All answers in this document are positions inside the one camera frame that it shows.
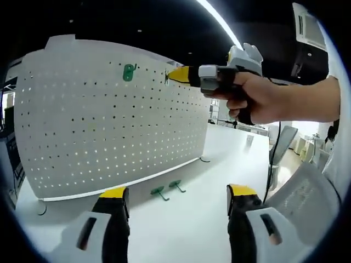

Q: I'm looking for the black ceiling mount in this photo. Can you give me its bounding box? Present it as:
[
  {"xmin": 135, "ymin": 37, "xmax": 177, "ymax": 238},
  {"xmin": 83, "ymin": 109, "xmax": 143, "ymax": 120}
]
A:
[{"xmin": 291, "ymin": 50, "xmax": 312, "ymax": 80}]

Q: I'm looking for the metal shelf rack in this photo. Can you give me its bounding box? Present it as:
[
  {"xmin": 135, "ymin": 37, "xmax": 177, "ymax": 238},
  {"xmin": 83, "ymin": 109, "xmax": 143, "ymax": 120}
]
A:
[{"xmin": 207, "ymin": 97, "xmax": 220, "ymax": 124}]

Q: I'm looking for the white ceiling air vent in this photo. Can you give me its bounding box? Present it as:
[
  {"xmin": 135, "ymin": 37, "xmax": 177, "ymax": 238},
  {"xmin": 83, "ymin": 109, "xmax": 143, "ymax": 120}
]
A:
[{"xmin": 292, "ymin": 2, "xmax": 329, "ymax": 52}]

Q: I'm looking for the person's right hand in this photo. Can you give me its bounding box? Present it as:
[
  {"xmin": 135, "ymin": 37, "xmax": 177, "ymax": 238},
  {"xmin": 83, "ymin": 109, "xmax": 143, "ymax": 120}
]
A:
[{"xmin": 216, "ymin": 72, "xmax": 291, "ymax": 126}]

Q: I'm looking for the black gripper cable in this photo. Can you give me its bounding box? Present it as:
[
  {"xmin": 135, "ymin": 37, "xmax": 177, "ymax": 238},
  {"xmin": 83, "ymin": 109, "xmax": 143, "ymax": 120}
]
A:
[{"xmin": 263, "ymin": 120, "xmax": 282, "ymax": 205}]

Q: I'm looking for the black tripod stand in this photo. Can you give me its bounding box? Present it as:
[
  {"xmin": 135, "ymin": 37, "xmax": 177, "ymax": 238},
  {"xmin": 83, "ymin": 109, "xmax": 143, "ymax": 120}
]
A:
[{"xmin": 215, "ymin": 117, "xmax": 240, "ymax": 130}]

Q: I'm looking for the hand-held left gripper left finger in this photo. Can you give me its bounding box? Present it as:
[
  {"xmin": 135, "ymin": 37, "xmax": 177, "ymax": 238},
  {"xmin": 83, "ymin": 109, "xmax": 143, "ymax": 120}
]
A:
[{"xmin": 50, "ymin": 186, "xmax": 131, "ymax": 263}]

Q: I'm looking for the white perforated mounting plate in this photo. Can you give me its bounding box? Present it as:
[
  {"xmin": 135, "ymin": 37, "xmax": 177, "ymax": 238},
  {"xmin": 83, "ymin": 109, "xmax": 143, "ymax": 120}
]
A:
[{"xmin": 13, "ymin": 38, "xmax": 212, "ymax": 216}]

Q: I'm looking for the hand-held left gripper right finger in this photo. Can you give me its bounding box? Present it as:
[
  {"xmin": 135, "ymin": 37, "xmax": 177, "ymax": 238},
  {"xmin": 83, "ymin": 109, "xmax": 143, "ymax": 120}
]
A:
[{"xmin": 226, "ymin": 184, "xmax": 316, "ymax": 263}]

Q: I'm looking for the ceiling light strip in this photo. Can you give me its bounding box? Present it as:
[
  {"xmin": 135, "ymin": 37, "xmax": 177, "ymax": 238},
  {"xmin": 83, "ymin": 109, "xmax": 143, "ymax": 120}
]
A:
[{"xmin": 196, "ymin": 0, "xmax": 242, "ymax": 53}]

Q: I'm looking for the grey office chair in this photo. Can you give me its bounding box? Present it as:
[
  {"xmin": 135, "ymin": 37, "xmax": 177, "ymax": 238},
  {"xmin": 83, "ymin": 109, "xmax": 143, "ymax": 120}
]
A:
[{"xmin": 268, "ymin": 125, "xmax": 299, "ymax": 191}]

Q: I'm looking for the dark cabinet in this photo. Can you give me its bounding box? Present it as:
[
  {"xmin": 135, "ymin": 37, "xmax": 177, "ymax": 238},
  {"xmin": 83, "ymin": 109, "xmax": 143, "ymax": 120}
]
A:
[{"xmin": 5, "ymin": 134, "xmax": 26, "ymax": 182}]

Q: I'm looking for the white mesh office chair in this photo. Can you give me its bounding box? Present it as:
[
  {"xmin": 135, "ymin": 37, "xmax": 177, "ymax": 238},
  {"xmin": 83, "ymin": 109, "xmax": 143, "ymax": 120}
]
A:
[{"xmin": 264, "ymin": 161, "xmax": 342, "ymax": 233}]

